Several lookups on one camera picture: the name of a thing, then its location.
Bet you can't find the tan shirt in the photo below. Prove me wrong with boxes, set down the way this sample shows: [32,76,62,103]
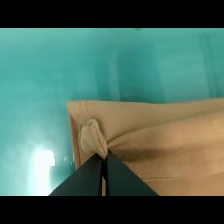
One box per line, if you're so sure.
[66,97,224,197]

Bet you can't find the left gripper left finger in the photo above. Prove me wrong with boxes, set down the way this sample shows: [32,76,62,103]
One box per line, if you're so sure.
[48,152,103,197]

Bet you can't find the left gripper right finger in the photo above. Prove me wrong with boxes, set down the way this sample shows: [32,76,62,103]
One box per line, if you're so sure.
[105,150,159,197]

